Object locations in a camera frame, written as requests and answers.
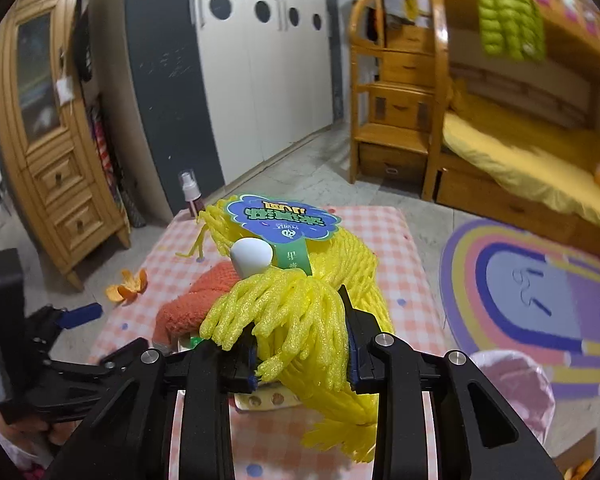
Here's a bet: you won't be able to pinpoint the orange peel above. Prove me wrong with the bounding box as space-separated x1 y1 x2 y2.
105 269 148 304

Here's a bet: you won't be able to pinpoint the yellow foam fruit net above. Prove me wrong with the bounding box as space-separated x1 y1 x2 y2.
198 196 393 463

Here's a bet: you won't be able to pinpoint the trash bin with pink bag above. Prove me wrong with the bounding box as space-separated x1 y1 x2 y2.
470 349 556 444

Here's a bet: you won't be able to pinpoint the person's left hand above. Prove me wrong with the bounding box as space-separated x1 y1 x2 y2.
0 411 79 454

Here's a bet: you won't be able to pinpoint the orange peels on cardboard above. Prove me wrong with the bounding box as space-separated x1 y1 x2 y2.
562 458 594 480

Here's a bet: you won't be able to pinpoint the brown cardboard sheet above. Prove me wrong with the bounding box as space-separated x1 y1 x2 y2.
554 429 596 475

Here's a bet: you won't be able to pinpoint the orange brown cloth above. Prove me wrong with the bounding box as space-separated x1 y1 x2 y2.
151 261 239 348

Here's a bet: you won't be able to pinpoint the pink checkered tablecloth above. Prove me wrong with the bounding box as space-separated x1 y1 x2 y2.
86 204 449 480

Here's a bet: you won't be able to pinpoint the rainbow oval rug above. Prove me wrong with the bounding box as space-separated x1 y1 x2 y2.
439 220 600 400

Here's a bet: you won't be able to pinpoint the small spray bottle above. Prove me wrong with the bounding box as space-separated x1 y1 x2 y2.
178 170 204 218

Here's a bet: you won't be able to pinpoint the wooden corner cabinet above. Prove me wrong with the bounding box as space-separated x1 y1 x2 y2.
0 0 131 289

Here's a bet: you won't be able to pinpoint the white plastic cap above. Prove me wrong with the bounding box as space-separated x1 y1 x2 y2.
230 237 273 278

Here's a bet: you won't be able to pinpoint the blue green product label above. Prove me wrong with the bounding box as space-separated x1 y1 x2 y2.
224 194 340 275

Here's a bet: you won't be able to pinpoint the wooden bunk bed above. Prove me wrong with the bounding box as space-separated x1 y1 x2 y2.
429 0 600 258

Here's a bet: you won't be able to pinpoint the white wardrobe with round holes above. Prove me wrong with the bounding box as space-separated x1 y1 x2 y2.
124 0 343 214

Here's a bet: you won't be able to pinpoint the wooden stair drawers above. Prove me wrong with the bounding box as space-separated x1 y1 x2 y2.
348 0 449 197

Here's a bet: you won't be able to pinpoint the green puffer jacket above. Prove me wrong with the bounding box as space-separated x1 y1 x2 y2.
477 0 546 63

